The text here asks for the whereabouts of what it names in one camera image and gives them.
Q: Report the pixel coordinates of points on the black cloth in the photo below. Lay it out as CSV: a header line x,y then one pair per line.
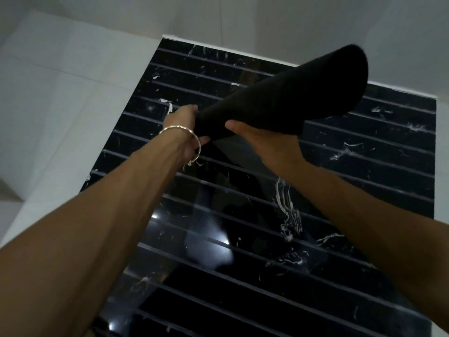
x,y
284,94

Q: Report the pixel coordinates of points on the person's right hand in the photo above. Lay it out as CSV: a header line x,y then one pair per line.
x,y
273,147

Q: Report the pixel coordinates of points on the person's left thumb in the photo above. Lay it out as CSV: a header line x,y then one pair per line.
x,y
203,140

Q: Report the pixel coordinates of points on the person's right thumb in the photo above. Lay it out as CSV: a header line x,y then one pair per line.
x,y
238,128

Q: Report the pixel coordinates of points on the person's left hand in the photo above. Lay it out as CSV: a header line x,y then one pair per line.
x,y
180,121

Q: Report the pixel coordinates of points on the person's right forearm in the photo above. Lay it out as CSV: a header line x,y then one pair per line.
x,y
371,224

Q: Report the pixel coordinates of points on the person's left forearm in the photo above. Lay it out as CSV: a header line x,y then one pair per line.
x,y
91,235

